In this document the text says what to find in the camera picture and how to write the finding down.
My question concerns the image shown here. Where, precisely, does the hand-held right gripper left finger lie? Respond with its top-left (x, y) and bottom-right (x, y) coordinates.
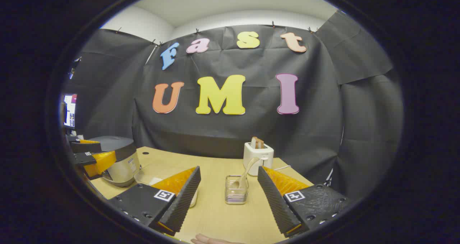
top-left (108, 166), bottom-right (202, 236)

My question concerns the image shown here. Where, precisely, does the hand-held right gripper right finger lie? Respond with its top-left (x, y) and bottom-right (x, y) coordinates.
top-left (257, 166), bottom-right (351, 238)

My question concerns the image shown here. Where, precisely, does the clear wire chopstick holder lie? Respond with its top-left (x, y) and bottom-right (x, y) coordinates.
top-left (225, 175), bottom-right (249, 205)

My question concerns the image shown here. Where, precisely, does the silver black rice cooker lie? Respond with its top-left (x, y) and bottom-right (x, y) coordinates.
top-left (88, 136), bottom-right (141, 188)

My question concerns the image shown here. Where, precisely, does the wooden spoon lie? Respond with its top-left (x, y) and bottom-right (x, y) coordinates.
top-left (230, 157), bottom-right (260, 195)

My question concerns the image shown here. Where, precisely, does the computer monitor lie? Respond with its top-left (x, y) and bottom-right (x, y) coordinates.
top-left (63, 94), bottom-right (78, 129)

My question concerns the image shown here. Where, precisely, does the clear plastic container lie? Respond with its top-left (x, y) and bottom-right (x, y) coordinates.
top-left (134, 163), bottom-right (199, 208)

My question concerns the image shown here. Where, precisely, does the white toaster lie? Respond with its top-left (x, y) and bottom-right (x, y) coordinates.
top-left (243, 142), bottom-right (274, 176)

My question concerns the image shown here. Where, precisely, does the black backdrop cloth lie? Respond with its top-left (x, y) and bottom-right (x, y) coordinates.
top-left (59, 10), bottom-right (405, 201)

